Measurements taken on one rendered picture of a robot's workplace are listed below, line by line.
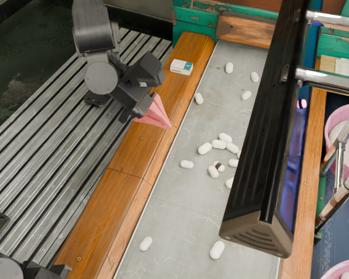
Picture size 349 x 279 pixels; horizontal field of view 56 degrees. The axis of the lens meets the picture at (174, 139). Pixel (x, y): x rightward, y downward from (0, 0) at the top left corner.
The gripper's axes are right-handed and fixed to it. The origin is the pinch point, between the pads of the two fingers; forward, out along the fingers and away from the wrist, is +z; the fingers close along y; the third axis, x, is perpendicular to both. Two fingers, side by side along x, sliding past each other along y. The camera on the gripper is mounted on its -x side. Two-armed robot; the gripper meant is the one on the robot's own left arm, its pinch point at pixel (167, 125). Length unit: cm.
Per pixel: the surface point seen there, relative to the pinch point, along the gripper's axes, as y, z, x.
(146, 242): -22.1, 9.6, 6.0
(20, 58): 92, -54, 154
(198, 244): -18.4, 18.3, 1.0
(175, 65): 28.4, -1.7, 10.4
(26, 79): 76, -41, 144
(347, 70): 44, 35, -20
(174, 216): -14.2, 13.1, 5.2
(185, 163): -1.2, 10.4, 4.8
